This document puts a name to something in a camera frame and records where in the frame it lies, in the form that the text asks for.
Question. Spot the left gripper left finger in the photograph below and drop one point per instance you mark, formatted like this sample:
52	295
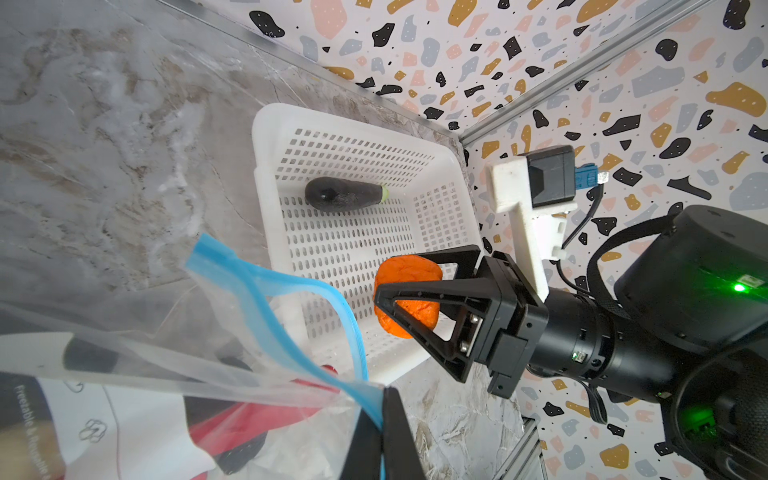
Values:
364	458

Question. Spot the white plastic basket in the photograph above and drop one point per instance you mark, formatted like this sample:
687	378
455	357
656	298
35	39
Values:
428	208

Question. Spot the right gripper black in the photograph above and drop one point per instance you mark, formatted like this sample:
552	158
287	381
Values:
497	317

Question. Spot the clear zip top bag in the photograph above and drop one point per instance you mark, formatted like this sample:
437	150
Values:
234	372

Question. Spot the purple toy eggplant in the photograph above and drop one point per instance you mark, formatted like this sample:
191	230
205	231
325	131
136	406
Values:
334	195

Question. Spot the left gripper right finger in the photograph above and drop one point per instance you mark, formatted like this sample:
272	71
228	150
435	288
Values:
401	459

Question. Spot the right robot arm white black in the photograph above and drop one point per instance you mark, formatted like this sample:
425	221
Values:
685	326

